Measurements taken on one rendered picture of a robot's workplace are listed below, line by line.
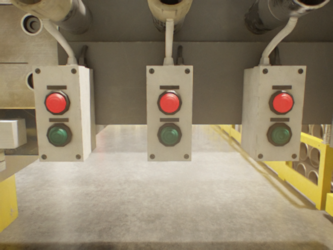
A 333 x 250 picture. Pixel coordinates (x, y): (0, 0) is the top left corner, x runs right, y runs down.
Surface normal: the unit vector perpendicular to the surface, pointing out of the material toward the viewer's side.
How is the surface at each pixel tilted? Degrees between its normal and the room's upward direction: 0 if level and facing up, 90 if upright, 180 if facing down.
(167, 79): 90
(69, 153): 90
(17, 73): 90
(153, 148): 90
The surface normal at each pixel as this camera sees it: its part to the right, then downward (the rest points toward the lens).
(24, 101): 0.01, 0.16
